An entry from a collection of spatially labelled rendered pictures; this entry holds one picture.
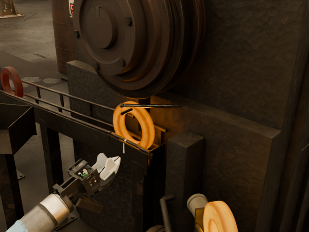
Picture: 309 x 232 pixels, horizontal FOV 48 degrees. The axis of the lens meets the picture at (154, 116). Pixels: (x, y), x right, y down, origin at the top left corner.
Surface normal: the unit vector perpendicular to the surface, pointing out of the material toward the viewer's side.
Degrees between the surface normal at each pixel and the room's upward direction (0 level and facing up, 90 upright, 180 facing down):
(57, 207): 47
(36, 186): 0
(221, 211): 7
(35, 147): 0
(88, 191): 91
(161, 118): 90
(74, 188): 91
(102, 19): 90
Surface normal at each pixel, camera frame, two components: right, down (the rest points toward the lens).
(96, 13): -0.68, 0.30
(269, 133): 0.02, -0.90
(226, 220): 0.11, -0.66
